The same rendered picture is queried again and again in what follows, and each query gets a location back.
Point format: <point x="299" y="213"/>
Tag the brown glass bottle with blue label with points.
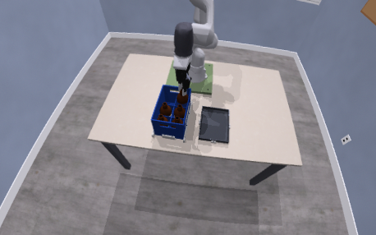
<point x="182" y="99"/>

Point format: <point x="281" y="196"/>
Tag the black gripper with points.
<point x="183" y="80"/>

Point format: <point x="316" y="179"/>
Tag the blue plastic crate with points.
<point x="171" y="99"/>

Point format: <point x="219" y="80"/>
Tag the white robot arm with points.
<point x="203" y="35"/>

